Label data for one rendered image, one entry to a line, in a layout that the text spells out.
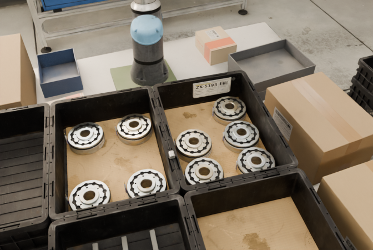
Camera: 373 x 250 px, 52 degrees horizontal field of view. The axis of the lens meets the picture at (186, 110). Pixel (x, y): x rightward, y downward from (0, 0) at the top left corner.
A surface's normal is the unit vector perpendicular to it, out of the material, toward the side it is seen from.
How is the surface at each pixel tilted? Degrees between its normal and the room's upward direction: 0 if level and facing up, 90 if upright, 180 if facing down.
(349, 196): 0
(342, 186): 0
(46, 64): 90
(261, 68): 0
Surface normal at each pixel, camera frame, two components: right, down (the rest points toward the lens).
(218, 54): 0.38, 0.64
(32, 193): -0.01, -0.72
